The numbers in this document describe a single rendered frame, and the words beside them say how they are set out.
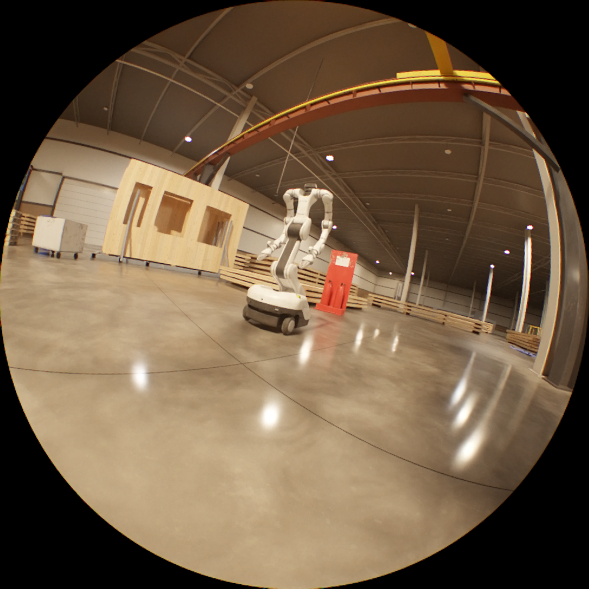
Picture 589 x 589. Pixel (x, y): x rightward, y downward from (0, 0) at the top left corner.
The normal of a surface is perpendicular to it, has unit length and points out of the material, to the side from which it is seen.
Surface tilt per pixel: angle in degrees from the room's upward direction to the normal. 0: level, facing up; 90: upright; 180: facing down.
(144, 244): 90
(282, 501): 0
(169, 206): 90
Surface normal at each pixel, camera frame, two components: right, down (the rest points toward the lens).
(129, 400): 0.22, -0.97
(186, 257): 0.75, 0.22
